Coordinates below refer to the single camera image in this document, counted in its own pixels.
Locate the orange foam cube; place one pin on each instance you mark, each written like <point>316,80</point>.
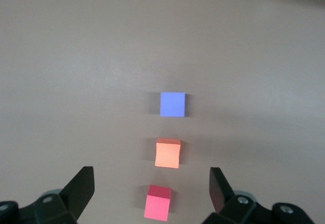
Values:
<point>167,155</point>

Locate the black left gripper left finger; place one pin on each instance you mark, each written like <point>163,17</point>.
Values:
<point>76,193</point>

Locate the purple foam cube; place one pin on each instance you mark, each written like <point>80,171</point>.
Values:
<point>172,104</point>

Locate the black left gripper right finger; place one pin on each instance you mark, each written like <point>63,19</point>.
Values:
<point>221,193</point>

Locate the red foam cube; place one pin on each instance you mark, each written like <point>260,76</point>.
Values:
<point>157,206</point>

